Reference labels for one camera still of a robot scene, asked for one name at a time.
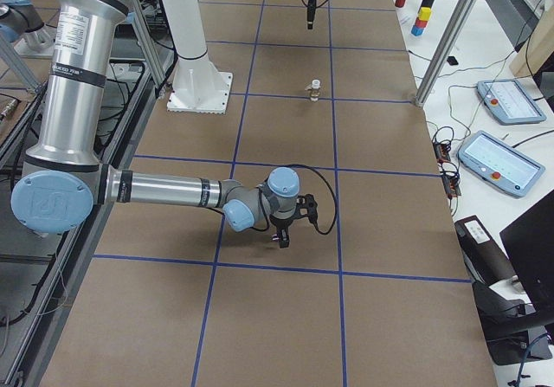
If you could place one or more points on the blue teach pendant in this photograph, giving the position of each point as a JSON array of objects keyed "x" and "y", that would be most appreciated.
[
  {"x": 499, "y": 164},
  {"x": 509, "y": 103}
]

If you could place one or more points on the yellow wooden block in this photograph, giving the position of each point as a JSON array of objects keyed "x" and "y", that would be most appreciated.
[{"x": 424, "y": 14}]

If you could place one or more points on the orange electronics board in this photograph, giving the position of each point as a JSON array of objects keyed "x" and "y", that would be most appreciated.
[{"x": 449, "y": 170}]

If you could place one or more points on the far blue teach pendant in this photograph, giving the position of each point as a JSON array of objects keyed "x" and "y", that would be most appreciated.
[{"x": 509, "y": 103}]

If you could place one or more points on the white camera stand column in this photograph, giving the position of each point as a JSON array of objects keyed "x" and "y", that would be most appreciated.
[{"x": 197, "y": 85}]

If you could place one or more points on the white brass PPR valve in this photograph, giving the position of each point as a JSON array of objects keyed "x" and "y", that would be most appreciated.
[{"x": 313, "y": 89}]

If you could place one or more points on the near blue teach pendant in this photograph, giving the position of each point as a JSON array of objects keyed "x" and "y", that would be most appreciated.
[{"x": 499, "y": 164}]

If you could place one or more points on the aluminium frame post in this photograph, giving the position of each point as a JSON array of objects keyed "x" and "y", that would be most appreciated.
[{"x": 451, "y": 33}]

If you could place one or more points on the black computer monitor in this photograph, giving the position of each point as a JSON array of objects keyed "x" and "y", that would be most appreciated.
[{"x": 528, "y": 242}]

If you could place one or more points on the blue wooden block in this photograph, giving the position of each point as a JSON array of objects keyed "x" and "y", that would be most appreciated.
[{"x": 416, "y": 31}]

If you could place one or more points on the small black box device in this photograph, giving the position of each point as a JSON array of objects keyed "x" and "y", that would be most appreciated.
[{"x": 452, "y": 60}]

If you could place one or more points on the red wooden block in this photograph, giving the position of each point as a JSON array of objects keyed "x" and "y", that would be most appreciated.
[{"x": 420, "y": 24}]

